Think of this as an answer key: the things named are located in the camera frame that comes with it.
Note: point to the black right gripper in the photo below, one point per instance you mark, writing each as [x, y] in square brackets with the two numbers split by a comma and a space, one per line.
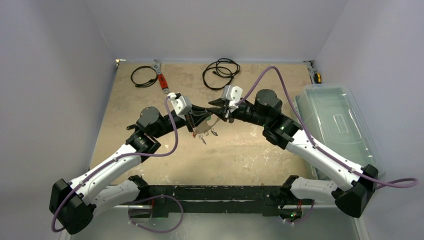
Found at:
[226, 112]

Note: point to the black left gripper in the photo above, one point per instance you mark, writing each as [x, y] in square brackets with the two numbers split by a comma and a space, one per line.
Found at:
[195, 116]

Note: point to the metal key organizer ring plate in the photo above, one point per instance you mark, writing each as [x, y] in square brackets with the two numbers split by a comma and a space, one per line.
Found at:
[206, 129]

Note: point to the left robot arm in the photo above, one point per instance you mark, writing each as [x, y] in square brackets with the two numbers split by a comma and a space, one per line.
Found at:
[75, 203]

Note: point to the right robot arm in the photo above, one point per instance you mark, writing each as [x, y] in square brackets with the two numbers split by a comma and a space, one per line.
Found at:
[350, 185]

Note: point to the yellow black clamp tool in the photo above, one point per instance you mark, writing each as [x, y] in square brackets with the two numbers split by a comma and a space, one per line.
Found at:
[314, 75]

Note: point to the clear plastic storage bin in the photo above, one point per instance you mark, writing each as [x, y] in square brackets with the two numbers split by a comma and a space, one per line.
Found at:
[331, 114]

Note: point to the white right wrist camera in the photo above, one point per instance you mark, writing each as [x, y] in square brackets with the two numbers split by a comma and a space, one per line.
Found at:
[231, 95]

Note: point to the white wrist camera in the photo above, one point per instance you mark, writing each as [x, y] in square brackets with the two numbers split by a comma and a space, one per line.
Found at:
[231, 95]
[180, 103]

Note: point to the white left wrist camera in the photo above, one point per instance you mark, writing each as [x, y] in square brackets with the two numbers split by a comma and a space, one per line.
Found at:
[180, 103]

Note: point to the red handled adjustable wrench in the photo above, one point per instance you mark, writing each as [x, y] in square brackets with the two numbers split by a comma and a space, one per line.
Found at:
[162, 81]

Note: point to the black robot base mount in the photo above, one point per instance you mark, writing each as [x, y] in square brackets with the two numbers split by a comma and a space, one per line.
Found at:
[267, 200]

